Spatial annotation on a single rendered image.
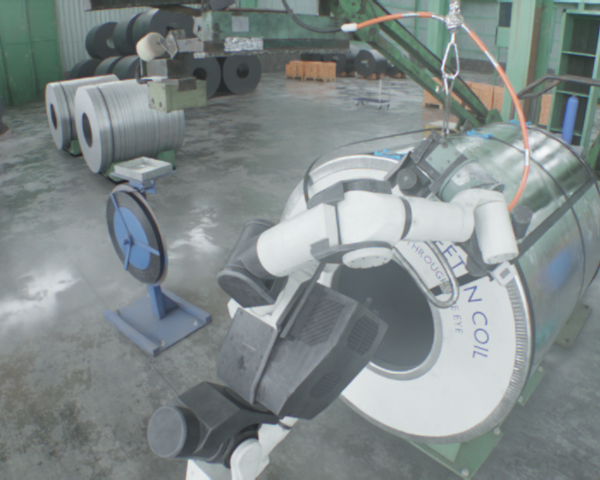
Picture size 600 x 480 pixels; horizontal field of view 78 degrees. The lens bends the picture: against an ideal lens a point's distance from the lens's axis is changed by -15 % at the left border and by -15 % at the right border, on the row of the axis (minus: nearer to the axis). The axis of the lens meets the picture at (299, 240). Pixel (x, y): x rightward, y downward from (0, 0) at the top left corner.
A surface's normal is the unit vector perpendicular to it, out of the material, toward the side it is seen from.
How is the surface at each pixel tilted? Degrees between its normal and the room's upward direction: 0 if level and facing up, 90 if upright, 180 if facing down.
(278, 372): 45
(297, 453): 0
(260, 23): 90
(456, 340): 90
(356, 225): 54
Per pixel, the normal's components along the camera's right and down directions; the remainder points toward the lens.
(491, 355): -0.74, 0.30
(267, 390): -0.64, 0.00
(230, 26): 0.68, 0.32
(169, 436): -0.48, -0.40
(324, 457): 0.00, -0.90
